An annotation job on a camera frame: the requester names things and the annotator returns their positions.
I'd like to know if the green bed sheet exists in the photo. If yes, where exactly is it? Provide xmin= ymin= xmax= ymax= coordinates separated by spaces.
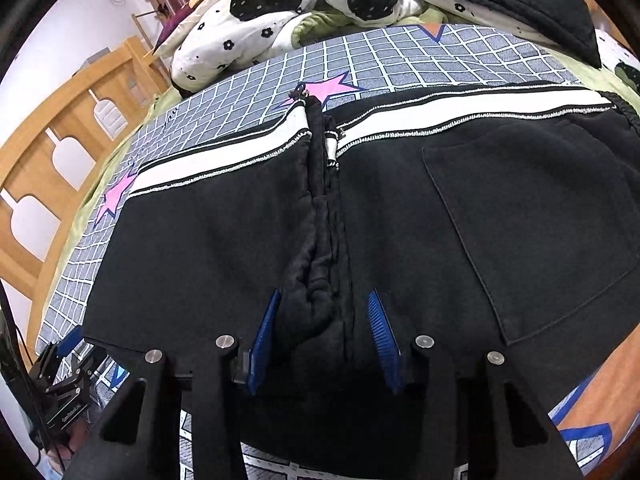
xmin=46 ymin=21 xmax=639 ymax=322

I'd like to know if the wooden bed frame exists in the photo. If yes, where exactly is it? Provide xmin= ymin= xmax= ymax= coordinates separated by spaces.
xmin=1 ymin=36 xmax=169 ymax=356

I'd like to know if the grey grid star blanket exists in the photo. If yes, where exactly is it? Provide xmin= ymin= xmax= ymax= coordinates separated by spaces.
xmin=34 ymin=23 xmax=614 ymax=480

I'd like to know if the black pants white waistband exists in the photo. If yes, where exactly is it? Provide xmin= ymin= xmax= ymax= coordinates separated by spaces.
xmin=81 ymin=81 xmax=640 ymax=476

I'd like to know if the person's hand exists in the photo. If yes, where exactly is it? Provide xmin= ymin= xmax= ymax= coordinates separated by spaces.
xmin=47 ymin=416 xmax=89 ymax=474

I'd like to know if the white black floral quilt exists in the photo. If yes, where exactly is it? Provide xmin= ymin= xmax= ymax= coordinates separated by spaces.
xmin=169 ymin=0 xmax=639 ymax=96

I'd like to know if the purple patterned pillow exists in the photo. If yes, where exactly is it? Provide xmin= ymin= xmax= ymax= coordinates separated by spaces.
xmin=153 ymin=0 xmax=220 ymax=58

